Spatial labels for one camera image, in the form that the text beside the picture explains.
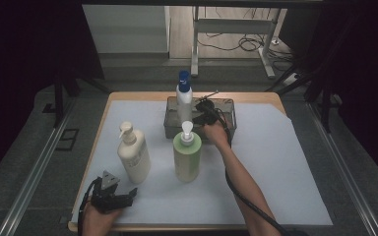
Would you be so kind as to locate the black metal stand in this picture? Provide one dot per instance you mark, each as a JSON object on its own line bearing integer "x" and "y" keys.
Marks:
{"x": 58, "y": 108}
{"x": 325, "y": 111}

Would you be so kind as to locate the person's left hand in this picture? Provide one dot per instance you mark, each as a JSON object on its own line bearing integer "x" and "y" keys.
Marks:
{"x": 95, "y": 223}

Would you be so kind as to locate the white plug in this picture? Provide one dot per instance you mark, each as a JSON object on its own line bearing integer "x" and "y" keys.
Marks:
{"x": 275, "y": 41}

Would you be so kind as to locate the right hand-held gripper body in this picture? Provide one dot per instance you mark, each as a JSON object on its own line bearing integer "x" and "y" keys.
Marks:
{"x": 214, "y": 114}

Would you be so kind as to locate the white metal desk frame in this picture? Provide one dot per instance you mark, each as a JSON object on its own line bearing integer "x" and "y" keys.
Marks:
{"x": 233, "y": 25}

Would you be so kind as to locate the dark curtain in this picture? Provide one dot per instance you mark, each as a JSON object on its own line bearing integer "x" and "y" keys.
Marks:
{"x": 13, "y": 65}
{"x": 367, "y": 65}

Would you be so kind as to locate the white bottle with blue cap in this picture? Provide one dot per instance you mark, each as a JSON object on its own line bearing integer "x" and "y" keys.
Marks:
{"x": 184, "y": 98}

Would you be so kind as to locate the person's right hand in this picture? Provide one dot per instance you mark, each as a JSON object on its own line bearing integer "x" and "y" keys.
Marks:
{"x": 218, "y": 136}

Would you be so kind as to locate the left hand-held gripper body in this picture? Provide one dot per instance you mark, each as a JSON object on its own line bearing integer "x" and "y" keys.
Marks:
{"x": 106, "y": 196}

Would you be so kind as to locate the aluminium floor rail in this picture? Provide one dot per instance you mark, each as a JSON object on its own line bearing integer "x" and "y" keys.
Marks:
{"x": 32, "y": 177}
{"x": 347, "y": 177}

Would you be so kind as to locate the cream pump bottle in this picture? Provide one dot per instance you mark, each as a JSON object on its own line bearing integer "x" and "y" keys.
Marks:
{"x": 134, "y": 160}

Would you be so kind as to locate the grey metal mesh basket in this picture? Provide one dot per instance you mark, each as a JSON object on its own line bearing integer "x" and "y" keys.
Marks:
{"x": 170, "y": 131}

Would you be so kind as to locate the white cabinet panel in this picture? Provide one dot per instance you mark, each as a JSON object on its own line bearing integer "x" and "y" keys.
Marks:
{"x": 124, "y": 29}

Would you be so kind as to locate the green pump bottle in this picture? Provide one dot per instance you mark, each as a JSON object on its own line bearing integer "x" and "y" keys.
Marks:
{"x": 187, "y": 160}

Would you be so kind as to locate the white power strip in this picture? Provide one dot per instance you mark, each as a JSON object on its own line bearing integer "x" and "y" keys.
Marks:
{"x": 291, "y": 79}

